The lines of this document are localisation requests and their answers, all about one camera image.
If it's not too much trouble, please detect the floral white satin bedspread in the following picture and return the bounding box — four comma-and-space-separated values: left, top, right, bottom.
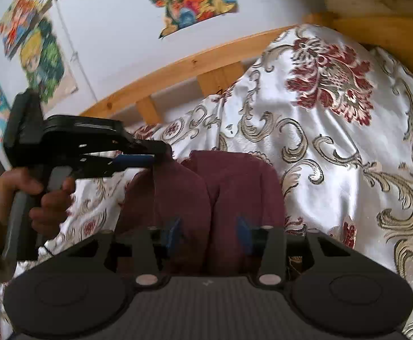
0, 25, 413, 339

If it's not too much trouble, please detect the anime girl cross-stitch poster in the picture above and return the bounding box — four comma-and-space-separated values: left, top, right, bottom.
19, 16, 78, 113

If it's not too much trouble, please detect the top left corner poster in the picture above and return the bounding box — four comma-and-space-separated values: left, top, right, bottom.
0, 0, 53, 59

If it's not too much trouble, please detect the person's left hand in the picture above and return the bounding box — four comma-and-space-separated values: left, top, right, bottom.
0, 168, 76, 239

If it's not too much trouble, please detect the maroon knit sweater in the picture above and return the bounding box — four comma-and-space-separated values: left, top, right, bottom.
115, 150, 286, 275

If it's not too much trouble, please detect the wooden bed headboard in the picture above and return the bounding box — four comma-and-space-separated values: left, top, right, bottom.
78, 0, 413, 128

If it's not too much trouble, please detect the white wall cable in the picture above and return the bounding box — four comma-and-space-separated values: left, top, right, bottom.
52, 0, 100, 104

